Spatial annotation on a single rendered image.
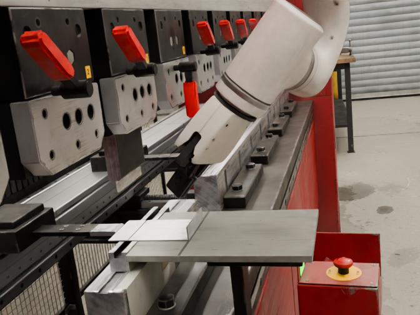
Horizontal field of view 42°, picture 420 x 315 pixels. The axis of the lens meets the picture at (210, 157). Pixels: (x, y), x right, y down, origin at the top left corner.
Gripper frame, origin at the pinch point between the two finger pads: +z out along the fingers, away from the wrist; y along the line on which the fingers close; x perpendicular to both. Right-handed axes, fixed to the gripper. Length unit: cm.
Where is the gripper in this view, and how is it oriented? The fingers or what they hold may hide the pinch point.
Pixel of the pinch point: (181, 182)
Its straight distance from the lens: 86.1
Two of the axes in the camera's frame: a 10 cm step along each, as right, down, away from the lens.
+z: -5.5, 7.7, 3.2
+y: -4.9, 0.1, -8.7
